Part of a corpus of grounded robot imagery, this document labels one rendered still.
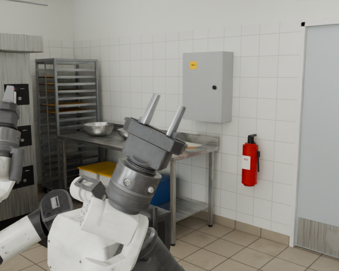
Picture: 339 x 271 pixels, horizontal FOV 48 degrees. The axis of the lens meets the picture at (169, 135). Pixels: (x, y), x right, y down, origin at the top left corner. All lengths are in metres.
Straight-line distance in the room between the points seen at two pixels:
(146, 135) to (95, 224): 0.19
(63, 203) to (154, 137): 0.61
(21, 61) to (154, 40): 1.51
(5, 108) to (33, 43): 2.91
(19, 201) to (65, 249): 3.41
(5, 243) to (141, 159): 0.67
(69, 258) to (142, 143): 0.47
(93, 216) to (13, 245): 0.57
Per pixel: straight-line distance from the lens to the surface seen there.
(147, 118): 0.71
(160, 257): 0.93
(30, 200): 4.53
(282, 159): 3.78
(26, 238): 1.26
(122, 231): 0.74
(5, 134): 1.24
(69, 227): 1.09
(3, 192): 1.28
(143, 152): 0.70
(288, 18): 3.73
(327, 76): 3.59
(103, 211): 0.73
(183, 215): 3.92
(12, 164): 1.23
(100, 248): 0.99
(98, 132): 4.62
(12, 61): 4.27
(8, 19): 5.43
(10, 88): 1.29
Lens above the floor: 1.63
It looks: 9 degrees down
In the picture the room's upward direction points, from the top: straight up
